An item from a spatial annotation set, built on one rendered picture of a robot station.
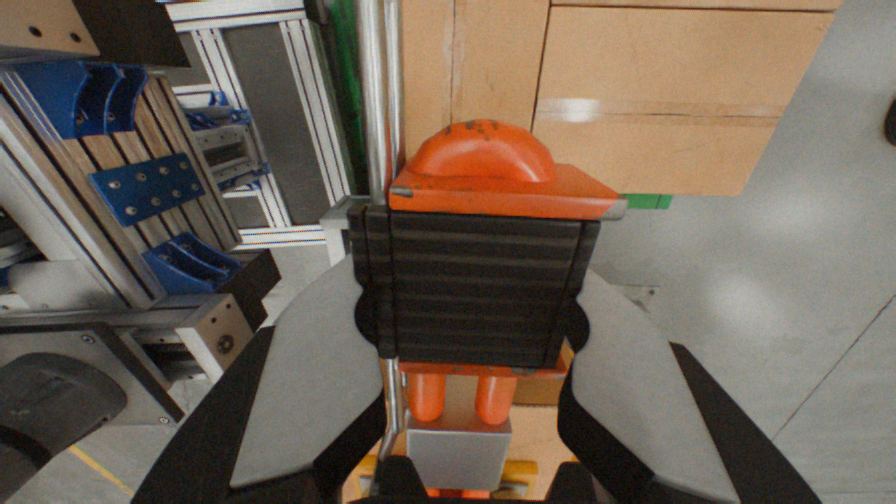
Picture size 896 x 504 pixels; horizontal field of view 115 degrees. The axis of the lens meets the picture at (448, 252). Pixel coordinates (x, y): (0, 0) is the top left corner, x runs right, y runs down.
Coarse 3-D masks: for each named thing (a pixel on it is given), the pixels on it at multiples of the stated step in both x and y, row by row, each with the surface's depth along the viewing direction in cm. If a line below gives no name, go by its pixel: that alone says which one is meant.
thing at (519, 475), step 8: (504, 464) 44; (512, 464) 44; (520, 464) 44; (528, 464) 45; (536, 464) 45; (504, 472) 44; (512, 472) 44; (520, 472) 44; (528, 472) 44; (536, 472) 44; (504, 480) 44; (512, 480) 44; (520, 480) 44; (528, 480) 44; (536, 480) 44; (512, 488) 45; (520, 488) 44; (528, 488) 45; (528, 496) 47
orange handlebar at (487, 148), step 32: (448, 128) 10; (480, 128) 9; (512, 128) 10; (416, 160) 10; (448, 160) 10; (480, 160) 10; (512, 160) 10; (544, 160) 10; (416, 384) 15; (480, 384) 16; (512, 384) 15; (416, 416) 17; (480, 416) 17
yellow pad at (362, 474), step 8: (368, 456) 45; (376, 456) 45; (360, 464) 44; (368, 464) 44; (352, 472) 44; (360, 472) 44; (368, 472) 44; (360, 480) 44; (368, 480) 44; (360, 488) 47; (360, 496) 48
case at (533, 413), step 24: (384, 360) 44; (384, 384) 40; (528, 384) 41; (552, 384) 42; (528, 408) 39; (552, 408) 39; (528, 432) 41; (552, 432) 41; (528, 456) 44; (552, 456) 44
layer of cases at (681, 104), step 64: (448, 0) 60; (512, 0) 60; (576, 0) 60; (640, 0) 59; (704, 0) 59; (768, 0) 59; (832, 0) 59; (448, 64) 65; (512, 64) 65; (576, 64) 65; (640, 64) 65; (704, 64) 65; (768, 64) 64; (576, 128) 71; (640, 128) 71; (704, 128) 71; (768, 128) 71; (640, 192) 79; (704, 192) 79
